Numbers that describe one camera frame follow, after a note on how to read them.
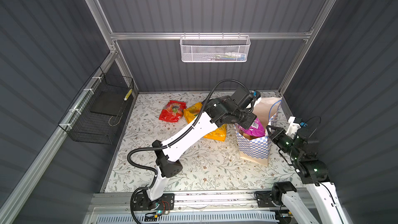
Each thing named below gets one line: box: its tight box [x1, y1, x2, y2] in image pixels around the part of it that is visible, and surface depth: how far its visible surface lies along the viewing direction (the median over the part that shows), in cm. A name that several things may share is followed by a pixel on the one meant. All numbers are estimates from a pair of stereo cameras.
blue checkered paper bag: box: [236, 97, 282, 167], surface depth 72 cm
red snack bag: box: [158, 100, 187, 123], surface depth 104 cm
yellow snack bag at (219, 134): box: [203, 123, 227, 142], surface depth 93 cm
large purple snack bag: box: [238, 117, 266, 137], surface depth 69 cm
